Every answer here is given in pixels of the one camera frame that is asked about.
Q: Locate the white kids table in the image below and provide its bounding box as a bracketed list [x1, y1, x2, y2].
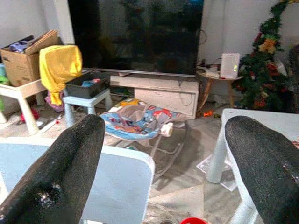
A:
[0, 78, 49, 136]

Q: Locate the decorated Christmas tree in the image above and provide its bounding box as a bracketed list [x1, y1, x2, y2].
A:
[232, 0, 299, 114]

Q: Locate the large black television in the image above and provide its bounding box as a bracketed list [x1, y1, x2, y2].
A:
[67, 0, 204, 77]

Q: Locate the red round container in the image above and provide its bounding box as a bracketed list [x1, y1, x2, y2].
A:
[180, 217, 209, 224]

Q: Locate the blue and red toy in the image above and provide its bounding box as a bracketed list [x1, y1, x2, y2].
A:
[81, 78, 102, 87]

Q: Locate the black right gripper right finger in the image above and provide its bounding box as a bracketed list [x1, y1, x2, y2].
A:
[224, 115, 299, 224]

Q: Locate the light-blue plastic chair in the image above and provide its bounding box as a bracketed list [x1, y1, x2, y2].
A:
[0, 137, 156, 224]

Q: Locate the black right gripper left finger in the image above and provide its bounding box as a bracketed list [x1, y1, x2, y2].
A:
[0, 113, 106, 224]

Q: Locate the light-blue kids stool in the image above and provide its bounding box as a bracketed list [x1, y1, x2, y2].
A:
[62, 88, 113, 128]

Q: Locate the black plastic tray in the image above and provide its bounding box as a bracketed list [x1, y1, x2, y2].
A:
[65, 71, 111, 99]

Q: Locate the patterned paper sheet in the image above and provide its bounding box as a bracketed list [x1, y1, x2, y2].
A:
[196, 154, 239, 192]

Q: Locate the large light-blue table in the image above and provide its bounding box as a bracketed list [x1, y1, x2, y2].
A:
[206, 108, 299, 224]

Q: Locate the purple toy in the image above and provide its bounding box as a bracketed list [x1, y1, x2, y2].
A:
[9, 40, 31, 54]

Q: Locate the colourful baby bouncer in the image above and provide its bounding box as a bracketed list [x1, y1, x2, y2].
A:
[99, 98, 189, 180]

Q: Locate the white stick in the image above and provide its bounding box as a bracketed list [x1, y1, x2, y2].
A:
[38, 114, 63, 133]

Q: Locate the round wooden side table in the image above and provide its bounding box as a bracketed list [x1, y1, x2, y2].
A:
[195, 70, 243, 112]

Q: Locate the white TV stand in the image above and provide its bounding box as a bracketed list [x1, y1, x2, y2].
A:
[109, 74, 200, 120]

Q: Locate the yellow cloth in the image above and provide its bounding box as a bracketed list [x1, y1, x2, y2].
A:
[39, 44, 83, 106]

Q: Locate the white upright device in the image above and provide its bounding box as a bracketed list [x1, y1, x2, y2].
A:
[220, 53, 241, 79]

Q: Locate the brown cardboard box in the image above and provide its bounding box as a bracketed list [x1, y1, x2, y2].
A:
[0, 29, 59, 87]

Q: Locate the pink red toy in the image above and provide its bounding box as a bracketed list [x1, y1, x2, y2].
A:
[20, 108, 40, 123]

